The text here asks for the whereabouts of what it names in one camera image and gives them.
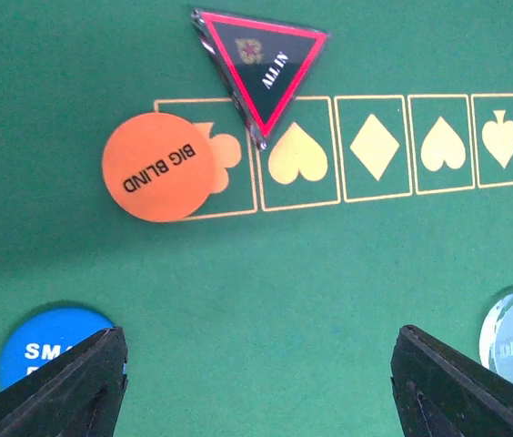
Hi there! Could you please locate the blue small blind button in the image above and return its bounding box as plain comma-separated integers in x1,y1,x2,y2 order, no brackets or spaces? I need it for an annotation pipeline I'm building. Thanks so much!
0,306,115,390

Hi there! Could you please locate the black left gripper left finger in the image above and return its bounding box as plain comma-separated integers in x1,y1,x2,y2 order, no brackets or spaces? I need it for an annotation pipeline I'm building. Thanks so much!
0,327,127,436

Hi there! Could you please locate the round green poker mat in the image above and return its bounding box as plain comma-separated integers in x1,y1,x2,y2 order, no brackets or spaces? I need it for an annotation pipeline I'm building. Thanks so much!
0,1,513,436

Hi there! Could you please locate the black red all-in triangle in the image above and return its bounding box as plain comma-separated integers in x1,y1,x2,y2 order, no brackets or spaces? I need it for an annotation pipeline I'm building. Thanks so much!
191,7,331,151

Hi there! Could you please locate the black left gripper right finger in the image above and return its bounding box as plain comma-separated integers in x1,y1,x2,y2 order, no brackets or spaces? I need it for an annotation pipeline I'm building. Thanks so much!
391,325,513,436

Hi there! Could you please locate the orange big blind button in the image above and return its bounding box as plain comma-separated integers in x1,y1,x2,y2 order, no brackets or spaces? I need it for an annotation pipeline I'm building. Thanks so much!
102,112,216,223

